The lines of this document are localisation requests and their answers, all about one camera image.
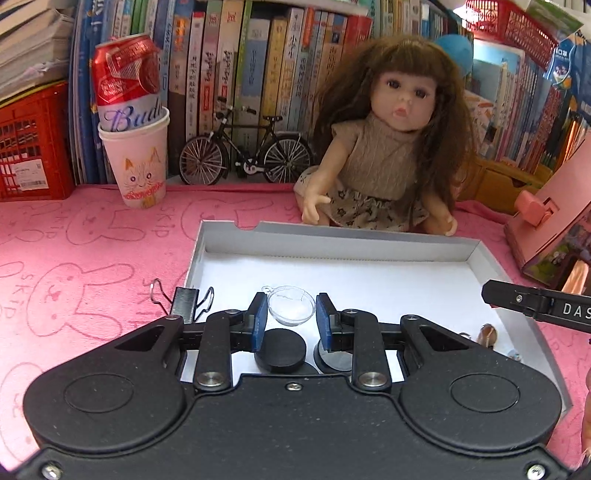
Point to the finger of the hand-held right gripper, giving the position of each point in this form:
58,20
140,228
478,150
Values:
517,297

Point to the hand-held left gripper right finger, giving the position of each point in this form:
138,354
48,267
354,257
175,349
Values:
325,323

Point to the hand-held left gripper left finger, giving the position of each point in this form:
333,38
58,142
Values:
257,323

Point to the clear plastic half dome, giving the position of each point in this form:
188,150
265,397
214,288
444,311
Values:
291,307

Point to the black round cap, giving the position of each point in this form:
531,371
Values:
339,362

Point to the brown hazelnut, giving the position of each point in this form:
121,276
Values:
488,336

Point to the grey cardboard box tray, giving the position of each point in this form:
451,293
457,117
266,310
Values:
346,277

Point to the person's right hand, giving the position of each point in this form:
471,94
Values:
587,415

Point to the small black binder clip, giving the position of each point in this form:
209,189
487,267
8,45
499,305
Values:
185,302

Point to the pink house-shaped phone stand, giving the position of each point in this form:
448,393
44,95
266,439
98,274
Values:
554,221

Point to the wooden drawer organiser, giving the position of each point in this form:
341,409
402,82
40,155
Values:
498,184

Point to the miniature black bicycle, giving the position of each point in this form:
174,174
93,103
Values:
248,168

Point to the brown-haired doll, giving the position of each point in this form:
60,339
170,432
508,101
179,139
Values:
374,152

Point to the white cat paper cup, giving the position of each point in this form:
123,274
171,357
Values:
138,170

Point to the pink bunny-print towel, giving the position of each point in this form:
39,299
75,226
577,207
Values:
69,277

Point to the blue packet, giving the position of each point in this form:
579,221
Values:
570,60

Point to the large blue plush toy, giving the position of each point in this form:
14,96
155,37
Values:
455,55

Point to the row of upright books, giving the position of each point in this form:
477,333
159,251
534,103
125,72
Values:
272,69

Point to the red mesh basket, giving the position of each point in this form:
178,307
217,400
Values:
512,27

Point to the red beverage can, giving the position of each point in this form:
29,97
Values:
124,78

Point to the red plastic crate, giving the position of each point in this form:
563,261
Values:
41,138

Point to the stack of lying books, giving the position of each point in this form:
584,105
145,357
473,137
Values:
27,46

